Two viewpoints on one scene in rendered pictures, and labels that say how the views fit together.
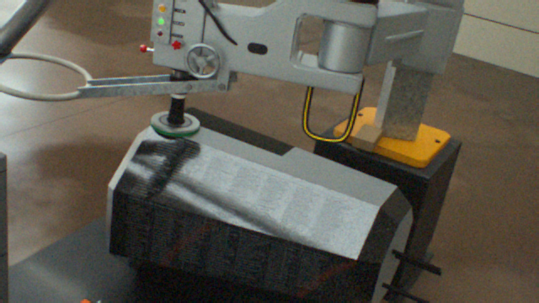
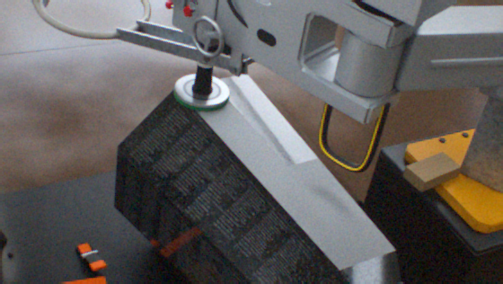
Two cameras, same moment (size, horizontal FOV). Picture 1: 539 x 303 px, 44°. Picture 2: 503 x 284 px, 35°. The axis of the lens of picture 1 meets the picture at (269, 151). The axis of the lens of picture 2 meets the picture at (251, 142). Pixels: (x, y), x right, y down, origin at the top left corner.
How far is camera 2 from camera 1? 132 cm
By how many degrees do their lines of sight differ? 28
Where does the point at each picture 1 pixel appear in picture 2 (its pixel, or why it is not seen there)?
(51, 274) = (77, 206)
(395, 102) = (483, 137)
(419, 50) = not seen: outside the picture
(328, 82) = (334, 99)
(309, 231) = (259, 266)
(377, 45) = (414, 69)
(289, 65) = (295, 66)
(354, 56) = (367, 78)
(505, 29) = not seen: outside the picture
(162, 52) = (180, 14)
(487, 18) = not seen: outside the picture
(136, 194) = (133, 157)
